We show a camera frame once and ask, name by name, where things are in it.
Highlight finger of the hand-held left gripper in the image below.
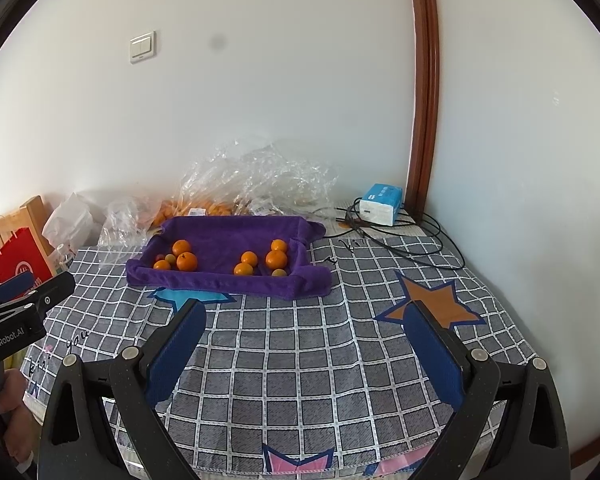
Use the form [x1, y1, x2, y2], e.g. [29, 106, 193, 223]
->
[25, 271, 76, 318]
[0, 271, 35, 311]

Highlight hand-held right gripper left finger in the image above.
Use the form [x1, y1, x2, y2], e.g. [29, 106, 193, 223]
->
[37, 299, 208, 480]

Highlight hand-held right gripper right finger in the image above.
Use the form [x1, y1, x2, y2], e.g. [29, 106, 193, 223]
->
[402, 300, 568, 480]

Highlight purple towel-lined tray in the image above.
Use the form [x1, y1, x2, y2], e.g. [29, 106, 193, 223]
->
[125, 215, 333, 301]

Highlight person's left forearm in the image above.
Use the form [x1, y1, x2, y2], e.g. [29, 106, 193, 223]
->
[2, 422, 36, 473]

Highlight person's left hand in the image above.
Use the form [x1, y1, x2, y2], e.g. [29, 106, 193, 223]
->
[0, 374, 30, 423]

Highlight red paper bag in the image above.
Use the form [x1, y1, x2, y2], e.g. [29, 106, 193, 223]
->
[0, 226, 56, 286]

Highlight clear plastic bottle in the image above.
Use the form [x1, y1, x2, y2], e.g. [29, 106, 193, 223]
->
[50, 244, 76, 267]

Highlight white plastic bag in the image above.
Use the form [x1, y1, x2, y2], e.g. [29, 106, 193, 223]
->
[42, 192, 95, 251]

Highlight brown cardboard box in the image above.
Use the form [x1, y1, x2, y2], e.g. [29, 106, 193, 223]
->
[0, 195, 56, 261]

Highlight small crumpled clear bag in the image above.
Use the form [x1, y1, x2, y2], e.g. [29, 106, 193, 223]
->
[100, 200, 153, 247]

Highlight grey checked star tablecloth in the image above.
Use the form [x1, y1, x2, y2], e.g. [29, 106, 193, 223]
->
[22, 220, 538, 476]

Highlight pile of bagged mandarins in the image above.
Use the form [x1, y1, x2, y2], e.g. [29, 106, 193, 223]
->
[152, 199, 233, 228]

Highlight blue white tissue pack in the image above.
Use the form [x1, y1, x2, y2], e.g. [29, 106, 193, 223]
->
[358, 183, 403, 227]

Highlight large clear plastic bag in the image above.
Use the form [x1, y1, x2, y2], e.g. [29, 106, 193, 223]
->
[180, 137, 340, 218]

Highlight black cables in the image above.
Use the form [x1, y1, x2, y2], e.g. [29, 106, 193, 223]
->
[310, 199, 467, 271]

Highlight white wall switch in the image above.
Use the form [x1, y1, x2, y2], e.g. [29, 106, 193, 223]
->
[129, 31, 157, 64]

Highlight brown wooden door frame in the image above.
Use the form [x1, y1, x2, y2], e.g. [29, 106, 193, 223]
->
[405, 0, 441, 208]

